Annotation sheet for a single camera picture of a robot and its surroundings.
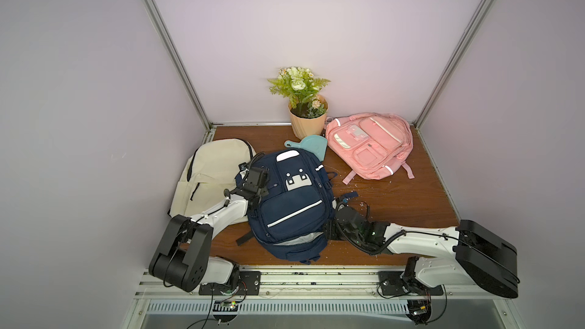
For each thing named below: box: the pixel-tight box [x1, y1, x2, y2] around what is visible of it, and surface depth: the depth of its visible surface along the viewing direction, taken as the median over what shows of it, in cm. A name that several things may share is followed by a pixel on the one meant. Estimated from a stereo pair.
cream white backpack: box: [168, 138, 257, 218], surface depth 102 cm
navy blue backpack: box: [236, 149, 338, 263], surface depth 87 cm
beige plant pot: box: [287, 95, 330, 141], surface depth 106 cm
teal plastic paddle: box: [284, 134, 329, 163], surface depth 111 cm
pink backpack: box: [325, 112, 415, 185], surface depth 109 cm
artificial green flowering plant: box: [267, 66, 332, 119], surface depth 99 cm
